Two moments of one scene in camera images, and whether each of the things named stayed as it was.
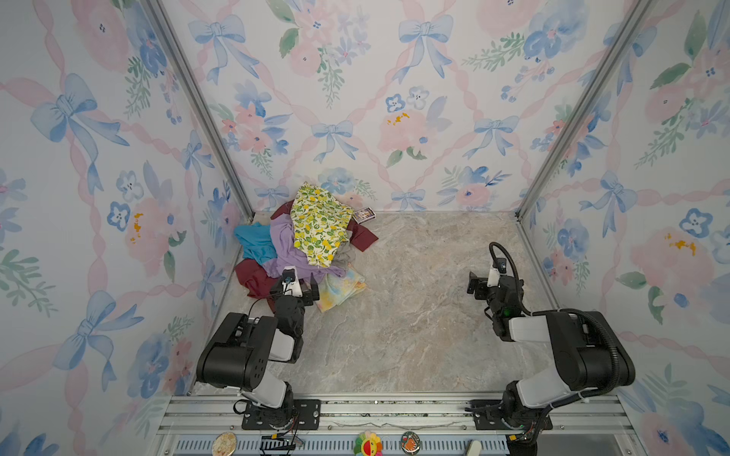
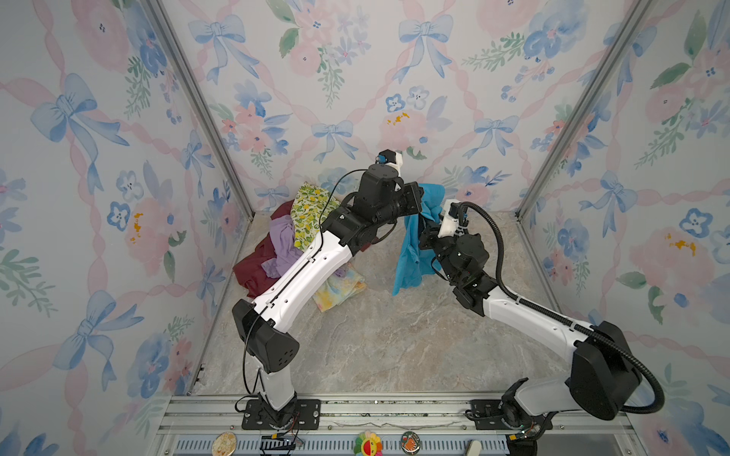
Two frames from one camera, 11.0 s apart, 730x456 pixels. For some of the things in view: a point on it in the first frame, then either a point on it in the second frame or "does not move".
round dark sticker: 411,443 does not move
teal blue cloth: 257,242 → 415,261
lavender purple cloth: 288,255 does not move
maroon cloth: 255,281 does not move
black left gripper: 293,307 → 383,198
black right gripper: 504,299 → 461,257
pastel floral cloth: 336,290 does not move
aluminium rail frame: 591,424 does not move
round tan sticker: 224,445 does not move
